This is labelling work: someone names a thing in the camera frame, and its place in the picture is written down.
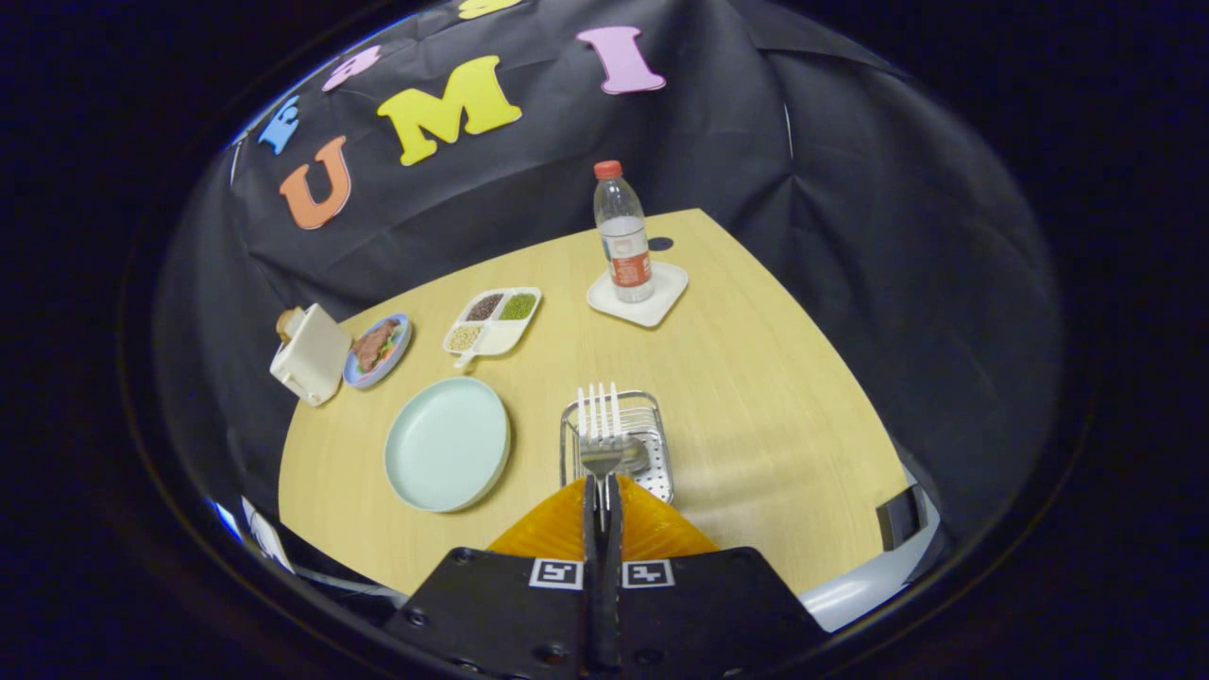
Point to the white flat object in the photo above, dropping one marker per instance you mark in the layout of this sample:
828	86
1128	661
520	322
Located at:
264	534

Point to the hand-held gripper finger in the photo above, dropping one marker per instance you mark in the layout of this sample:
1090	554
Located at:
591	534
612	534

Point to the black table grommet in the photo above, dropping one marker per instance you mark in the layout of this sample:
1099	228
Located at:
660	244

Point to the small blue plate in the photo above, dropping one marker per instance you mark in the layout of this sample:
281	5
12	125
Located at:
366	380

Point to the light green round plate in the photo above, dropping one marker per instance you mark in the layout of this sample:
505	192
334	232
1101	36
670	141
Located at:
444	444

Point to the white toaster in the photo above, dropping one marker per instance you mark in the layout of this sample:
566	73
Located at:
316	359

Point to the black backdrop cloth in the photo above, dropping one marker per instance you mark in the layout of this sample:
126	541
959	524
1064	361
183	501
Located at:
803	189

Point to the clear plastic water bottle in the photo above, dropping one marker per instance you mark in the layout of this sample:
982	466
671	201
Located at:
625	246

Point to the dark brown beans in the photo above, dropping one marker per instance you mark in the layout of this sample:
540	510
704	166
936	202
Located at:
485	306

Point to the pale yellow beans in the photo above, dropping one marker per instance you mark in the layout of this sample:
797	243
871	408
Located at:
463	337

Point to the white square coaster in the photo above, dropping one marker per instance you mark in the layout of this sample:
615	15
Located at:
666	297

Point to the green mung beans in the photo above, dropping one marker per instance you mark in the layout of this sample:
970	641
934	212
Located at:
518	306

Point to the meat and vegetable serving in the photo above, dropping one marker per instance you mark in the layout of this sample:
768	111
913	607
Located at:
373	345

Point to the white divided dish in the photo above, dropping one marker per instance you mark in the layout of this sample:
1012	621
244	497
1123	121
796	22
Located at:
501	337

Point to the toasted bread slice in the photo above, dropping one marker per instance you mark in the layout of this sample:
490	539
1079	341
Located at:
286	324

